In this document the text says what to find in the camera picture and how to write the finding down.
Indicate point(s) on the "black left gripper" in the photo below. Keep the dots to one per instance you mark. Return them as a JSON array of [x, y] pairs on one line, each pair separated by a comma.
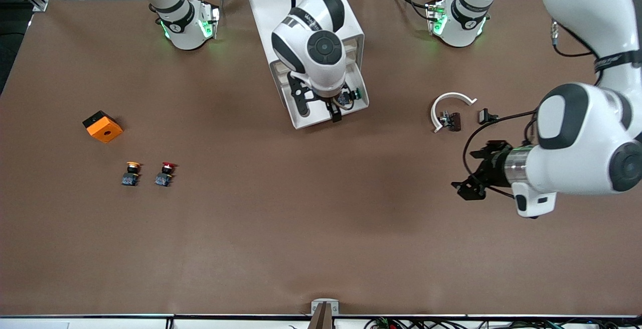
[[494, 170]]

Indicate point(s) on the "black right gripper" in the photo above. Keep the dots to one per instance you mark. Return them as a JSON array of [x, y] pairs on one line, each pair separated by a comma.
[[334, 111]]

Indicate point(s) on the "green push button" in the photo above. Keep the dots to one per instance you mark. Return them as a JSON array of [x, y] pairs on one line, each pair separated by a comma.
[[346, 99]]

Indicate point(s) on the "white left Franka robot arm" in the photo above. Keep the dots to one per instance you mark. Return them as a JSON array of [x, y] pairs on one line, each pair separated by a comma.
[[577, 133]]

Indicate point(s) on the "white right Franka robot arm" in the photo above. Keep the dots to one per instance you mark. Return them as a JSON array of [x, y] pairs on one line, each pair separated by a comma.
[[311, 33]]

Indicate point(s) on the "white drawer cabinet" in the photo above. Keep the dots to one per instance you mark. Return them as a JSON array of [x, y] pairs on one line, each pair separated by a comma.
[[258, 13]]

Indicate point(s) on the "red push button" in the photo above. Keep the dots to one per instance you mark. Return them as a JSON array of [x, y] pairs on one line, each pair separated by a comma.
[[163, 179]]

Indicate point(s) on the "yellow push button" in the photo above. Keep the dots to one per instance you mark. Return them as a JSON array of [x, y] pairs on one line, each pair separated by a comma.
[[131, 178]]

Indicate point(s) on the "small black component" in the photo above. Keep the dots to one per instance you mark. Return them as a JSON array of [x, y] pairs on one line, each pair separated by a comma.
[[484, 116]]

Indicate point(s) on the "dark brown small component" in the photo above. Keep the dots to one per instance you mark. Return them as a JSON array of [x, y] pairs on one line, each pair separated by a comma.
[[455, 121]]

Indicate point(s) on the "brown paper table cover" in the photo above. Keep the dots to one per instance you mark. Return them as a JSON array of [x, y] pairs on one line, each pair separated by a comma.
[[321, 218]]

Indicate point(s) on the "orange box with hole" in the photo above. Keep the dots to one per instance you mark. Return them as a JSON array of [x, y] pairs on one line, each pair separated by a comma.
[[105, 131]]

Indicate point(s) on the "grey metal bracket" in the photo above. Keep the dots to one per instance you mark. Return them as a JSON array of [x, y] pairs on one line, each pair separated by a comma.
[[315, 305]]

